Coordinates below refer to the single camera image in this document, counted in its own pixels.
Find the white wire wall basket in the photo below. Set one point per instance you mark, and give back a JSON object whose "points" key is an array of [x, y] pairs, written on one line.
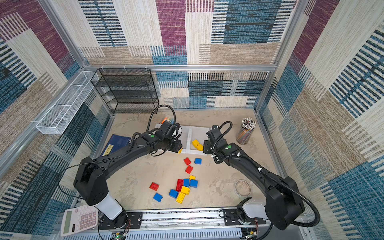
{"points": [[59, 116]]}

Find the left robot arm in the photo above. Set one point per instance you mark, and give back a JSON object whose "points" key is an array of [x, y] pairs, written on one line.
{"points": [[92, 174]]}

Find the black mesh shelf rack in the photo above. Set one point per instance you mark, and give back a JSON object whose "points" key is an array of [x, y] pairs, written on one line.
{"points": [[129, 90]]}

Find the long yellow lego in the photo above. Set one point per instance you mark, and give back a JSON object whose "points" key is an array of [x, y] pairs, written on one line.
{"points": [[180, 197]]}

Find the pencil cup with pencils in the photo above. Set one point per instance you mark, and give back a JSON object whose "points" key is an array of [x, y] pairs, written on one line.
{"points": [[247, 127]]}

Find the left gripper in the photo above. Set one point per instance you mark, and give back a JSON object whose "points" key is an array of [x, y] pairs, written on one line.
{"points": [[177, 147]]}

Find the highlighter marker pack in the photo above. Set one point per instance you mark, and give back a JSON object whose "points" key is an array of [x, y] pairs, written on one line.
{"points": [[167, 120]]}

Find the blue book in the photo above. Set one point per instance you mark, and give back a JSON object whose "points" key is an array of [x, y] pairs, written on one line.
{"points": [[115, 143]]}

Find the white pink calculator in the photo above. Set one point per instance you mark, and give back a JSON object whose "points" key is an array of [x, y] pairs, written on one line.
{"points": [[78, 220]]}

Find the tall red lego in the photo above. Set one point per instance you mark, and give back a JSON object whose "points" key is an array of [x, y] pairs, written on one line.
{"points": [[180, 185]]}

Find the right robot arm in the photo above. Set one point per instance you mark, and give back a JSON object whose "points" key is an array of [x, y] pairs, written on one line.
{"points": [[284, 202]]}

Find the blue lego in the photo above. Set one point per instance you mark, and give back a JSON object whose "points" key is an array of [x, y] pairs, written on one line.
{"points": [[193, 183], [157, 197], [173, 193], [198, 161], [186, 182]]}

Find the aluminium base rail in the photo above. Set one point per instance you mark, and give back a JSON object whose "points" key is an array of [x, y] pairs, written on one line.
{"points": [[185, 224]]}

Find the white three-compartment bin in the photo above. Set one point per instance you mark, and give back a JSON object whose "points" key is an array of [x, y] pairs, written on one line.
{"points": [[190, 134]]}

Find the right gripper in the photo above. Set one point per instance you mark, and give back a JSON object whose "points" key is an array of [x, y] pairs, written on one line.
{"points": [[206, 144]]}

